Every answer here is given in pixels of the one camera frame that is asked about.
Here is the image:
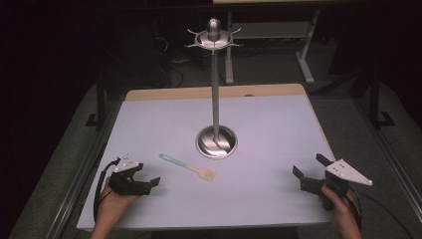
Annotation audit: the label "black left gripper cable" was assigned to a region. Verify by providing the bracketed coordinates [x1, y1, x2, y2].
[93, 157, 121, 223]

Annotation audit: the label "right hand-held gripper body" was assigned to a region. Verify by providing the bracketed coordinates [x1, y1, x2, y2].
[317, 158, 373, 211]

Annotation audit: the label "pale lavender table mat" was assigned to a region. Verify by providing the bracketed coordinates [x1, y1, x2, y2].
[77, 94, 336, 231]

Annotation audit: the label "black floor cables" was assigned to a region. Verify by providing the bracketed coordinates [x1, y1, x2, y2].
[153, 36, 192, 89]

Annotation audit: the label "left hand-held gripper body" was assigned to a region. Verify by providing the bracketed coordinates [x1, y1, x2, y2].
[108, 152, 153, 196]

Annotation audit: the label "metal utensil hook rack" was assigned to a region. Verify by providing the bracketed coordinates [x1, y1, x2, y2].
[184, 17, 243, 159]

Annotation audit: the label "person's left hand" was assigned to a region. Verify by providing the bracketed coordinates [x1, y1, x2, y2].
[99, 176, 141, 221]

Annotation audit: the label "black metal stand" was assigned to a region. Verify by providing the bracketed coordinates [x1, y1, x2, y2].
[366, 64, 397, 129]
[85, 78, 107, 127]

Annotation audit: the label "person's right hand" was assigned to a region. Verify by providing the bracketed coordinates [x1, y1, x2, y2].
[317, 185, 354, 221]

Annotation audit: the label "light blue spatula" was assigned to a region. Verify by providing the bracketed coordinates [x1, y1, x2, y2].
[158, 152, 217, 182]

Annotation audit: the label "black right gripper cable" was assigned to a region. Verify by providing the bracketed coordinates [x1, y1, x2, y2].
[344, 189, 416, 239]

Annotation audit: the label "white desk frame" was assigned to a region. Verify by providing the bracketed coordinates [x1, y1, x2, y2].
[224, 9, 322, 86]

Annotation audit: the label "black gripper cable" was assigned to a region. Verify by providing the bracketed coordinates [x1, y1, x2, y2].
[93, 157, 121, 223]
[344, 189, 416, 239]

